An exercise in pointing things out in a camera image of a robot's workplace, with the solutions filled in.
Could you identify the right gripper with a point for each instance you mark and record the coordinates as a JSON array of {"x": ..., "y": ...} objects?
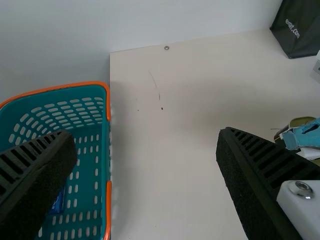
[{"x": 305, "y": 140}]

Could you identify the blue pack with white print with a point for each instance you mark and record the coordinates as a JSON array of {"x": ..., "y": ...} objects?
[{"x": 58, "y": 202}]

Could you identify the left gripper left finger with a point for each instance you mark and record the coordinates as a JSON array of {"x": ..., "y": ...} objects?
[{"x": 32, "y": 175}]

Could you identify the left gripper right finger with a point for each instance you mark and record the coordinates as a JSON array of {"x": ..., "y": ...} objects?
[{"x": 250, "y": 170}]

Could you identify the teal shopping basket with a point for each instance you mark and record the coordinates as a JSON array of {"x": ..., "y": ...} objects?
[{"x": 102, "y": 100}]

